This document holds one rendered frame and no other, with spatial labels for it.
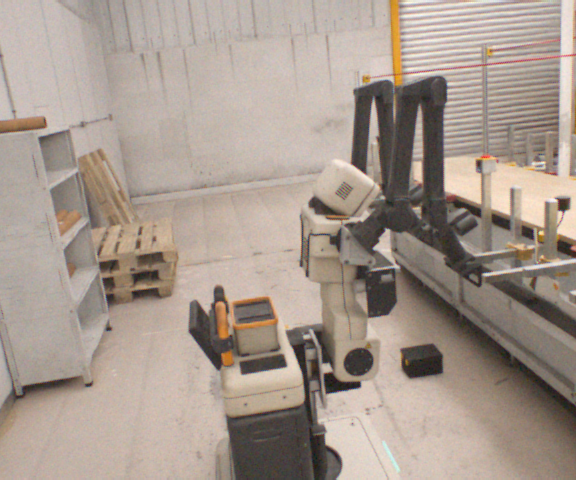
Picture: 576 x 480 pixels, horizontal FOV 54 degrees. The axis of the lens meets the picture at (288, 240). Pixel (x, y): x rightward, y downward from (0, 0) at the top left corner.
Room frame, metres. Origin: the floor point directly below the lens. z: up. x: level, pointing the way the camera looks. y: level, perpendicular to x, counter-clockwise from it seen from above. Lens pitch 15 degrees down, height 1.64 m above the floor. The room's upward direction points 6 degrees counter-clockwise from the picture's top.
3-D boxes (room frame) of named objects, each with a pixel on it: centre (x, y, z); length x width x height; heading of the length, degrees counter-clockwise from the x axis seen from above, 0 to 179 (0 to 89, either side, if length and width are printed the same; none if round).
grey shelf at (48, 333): (3.54, 1.58, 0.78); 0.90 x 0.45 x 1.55; 8
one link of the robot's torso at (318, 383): (1.87, -0.12, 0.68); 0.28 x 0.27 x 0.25; 7
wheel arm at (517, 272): (2.06, -0.95, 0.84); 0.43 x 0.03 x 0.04; 98
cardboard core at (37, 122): (3.65, 1.60, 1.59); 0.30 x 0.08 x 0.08; 98
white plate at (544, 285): (2.14, -1.00, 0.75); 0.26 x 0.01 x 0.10; 8
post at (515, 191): (2.36, -1.00, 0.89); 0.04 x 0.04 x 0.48; 8
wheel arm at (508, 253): (2.31, -0.94, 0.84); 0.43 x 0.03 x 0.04; 98
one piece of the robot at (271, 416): (1.78, 0.12, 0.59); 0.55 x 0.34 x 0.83; 7
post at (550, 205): (2.11, -1.03, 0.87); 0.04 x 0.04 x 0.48; 8
